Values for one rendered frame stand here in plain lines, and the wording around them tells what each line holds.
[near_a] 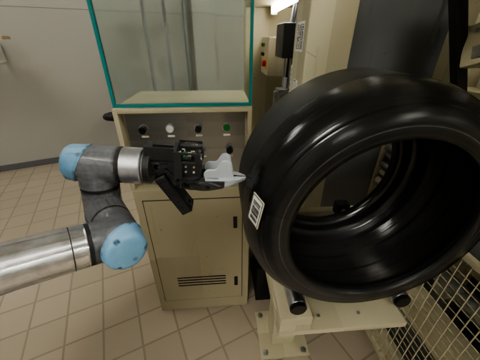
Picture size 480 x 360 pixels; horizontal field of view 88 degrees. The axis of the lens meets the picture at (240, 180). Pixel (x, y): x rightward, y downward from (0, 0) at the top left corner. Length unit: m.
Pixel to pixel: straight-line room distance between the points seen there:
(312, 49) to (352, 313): 0.76
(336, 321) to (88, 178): 0.73
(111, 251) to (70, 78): 3.66
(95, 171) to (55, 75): 3.53
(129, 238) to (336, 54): 0.69
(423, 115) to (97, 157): 0.57
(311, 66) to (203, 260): 1.10
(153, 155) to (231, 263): 1.07
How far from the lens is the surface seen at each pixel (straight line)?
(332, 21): 0.80
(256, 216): 0.47
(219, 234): 1.33
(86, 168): 0.55
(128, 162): 0.52
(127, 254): 0.48
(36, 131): 4.24
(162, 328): 1.79
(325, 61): 0.80
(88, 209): 0.58
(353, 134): 0.44
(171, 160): 0.51
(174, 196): 0.56
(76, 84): 4.04
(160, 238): 1.38
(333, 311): 0.87
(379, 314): 0.92
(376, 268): 0.85
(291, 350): 1.68
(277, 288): 0.80
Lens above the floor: 1.50
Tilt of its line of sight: 29 degrees down
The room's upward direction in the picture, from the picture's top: straight up
